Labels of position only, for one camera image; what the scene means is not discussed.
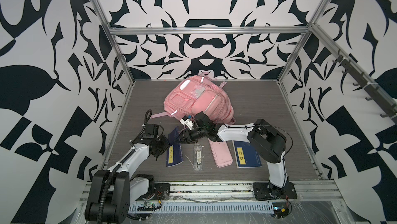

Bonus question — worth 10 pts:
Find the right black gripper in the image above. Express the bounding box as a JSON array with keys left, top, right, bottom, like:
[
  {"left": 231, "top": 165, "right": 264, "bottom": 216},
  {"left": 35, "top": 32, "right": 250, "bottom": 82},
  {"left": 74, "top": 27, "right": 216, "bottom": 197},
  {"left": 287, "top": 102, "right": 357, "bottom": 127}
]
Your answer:
[{"left": 173, "top": 128, "right": 208, "bottom": 145}]

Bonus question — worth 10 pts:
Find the pink student backpack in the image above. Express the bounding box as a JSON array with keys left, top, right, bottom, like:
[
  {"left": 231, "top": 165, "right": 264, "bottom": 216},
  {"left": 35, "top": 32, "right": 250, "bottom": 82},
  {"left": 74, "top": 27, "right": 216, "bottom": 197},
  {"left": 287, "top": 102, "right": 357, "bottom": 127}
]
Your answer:
[{"left": 151, "top": 74, "right": 236, "bottom": 125}]

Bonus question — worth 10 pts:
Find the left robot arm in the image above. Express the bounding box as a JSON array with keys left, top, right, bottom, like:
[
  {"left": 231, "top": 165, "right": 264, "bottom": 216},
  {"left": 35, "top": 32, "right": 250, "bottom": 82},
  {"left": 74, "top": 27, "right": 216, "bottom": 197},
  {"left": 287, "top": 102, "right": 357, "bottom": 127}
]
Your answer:
[{"left": 84, "top": 110, "right": 170, "bottom": 224}]

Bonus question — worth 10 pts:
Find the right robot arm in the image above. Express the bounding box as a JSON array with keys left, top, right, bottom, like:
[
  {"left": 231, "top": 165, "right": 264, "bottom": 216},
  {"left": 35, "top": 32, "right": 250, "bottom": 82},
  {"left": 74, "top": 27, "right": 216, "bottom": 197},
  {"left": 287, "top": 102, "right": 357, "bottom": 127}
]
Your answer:
[{"left": 175, "top": 112, "right": 288, "bottom": 190}]

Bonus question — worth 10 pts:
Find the left blue notebook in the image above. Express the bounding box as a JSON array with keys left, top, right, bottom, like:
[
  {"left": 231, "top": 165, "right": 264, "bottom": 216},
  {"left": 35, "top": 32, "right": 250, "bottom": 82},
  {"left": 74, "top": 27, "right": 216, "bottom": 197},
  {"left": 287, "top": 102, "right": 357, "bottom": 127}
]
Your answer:
[{"left": 166, "top": 127, "right": 184, "bottom": 167}]

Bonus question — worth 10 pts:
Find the blue notebook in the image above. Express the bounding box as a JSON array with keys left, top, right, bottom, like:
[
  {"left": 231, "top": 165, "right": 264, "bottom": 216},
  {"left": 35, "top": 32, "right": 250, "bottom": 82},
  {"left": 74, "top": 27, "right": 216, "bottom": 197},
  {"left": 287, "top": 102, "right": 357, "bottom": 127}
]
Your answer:
[
  {"left": 233, "top": 141, "right": 262, "bottom": 169},
  {"left": 166, "top": 127, "right": 184, "bottom": 167}
]

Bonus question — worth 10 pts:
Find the clear plastic packet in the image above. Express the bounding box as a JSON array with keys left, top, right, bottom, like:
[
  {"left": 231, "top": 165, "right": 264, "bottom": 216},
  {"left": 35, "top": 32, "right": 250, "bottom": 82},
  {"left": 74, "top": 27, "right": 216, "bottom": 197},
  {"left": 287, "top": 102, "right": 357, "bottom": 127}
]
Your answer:
[{"left": 193, "top": 144, "right": 203, "bottom": 171}]

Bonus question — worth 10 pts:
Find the pink pencil case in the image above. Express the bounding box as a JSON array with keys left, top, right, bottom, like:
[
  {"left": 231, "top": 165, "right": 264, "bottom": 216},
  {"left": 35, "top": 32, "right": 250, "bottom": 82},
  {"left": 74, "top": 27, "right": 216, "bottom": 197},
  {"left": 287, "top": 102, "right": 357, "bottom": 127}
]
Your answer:
[{"left": 208, "top": 140, "right": 233, "bottom": 168}]

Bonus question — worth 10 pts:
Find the right blue notebook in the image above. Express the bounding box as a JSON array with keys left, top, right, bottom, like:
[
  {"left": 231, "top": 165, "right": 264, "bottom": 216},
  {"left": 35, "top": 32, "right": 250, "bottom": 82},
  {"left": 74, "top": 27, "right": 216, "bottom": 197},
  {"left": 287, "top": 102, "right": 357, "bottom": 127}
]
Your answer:
[{"left": 233, "top": 141, "right": 262, "bottom": 169}]

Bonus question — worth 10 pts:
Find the green lit circuit board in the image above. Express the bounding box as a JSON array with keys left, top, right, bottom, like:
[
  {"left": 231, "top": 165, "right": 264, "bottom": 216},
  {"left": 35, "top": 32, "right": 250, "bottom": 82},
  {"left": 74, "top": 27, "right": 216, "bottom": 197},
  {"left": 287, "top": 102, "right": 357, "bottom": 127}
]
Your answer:
[{"left": 272, "top": 205, "right": 292, "bottom": 219}]

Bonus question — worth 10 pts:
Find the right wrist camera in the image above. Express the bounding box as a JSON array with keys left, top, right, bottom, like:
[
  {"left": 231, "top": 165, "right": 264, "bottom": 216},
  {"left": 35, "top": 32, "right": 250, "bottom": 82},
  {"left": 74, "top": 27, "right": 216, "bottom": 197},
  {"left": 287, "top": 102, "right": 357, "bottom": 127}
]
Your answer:
[{"left": 181, "top": 116, "right": 194, "bottom": 130}]

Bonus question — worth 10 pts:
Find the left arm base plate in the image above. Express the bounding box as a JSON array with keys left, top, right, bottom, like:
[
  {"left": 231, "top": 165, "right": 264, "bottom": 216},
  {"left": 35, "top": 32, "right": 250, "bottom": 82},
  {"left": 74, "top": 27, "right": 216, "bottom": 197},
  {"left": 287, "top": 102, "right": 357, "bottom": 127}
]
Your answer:
[{"left": 137, "top": 183, "right": 171, "bottom": 201}]

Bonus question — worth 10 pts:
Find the aluminium cage frame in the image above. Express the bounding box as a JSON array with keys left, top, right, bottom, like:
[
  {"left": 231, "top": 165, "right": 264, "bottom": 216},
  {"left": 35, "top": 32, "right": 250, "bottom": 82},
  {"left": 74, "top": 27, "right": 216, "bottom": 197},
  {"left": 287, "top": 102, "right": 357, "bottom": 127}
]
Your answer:
[{"left": 91, "top": 0, "right": 397, "bottom": 187}]

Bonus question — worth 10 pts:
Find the white cable duct strip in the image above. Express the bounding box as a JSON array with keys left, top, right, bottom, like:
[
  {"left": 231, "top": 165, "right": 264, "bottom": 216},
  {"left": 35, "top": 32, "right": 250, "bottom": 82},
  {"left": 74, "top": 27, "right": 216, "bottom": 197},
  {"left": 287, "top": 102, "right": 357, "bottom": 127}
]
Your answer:
[{"left": 128, "top": 202, "right": 274, "bottom": 214}]

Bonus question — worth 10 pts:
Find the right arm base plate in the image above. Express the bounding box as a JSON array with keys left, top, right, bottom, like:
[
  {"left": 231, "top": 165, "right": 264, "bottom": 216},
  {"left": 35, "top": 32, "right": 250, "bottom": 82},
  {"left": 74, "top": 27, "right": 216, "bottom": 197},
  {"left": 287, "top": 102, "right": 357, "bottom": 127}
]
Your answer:
[{"left": 252, "top": 182, "right": 298, "bottom": 201}]

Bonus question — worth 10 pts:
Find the wall hook rail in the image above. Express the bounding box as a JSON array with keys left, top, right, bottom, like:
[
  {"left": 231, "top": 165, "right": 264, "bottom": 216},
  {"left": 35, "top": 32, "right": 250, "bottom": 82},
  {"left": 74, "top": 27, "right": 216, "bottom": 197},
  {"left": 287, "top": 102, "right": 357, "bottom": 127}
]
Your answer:
[{"left": 333, "top": 50, "right": 397, "bottom": 124}]

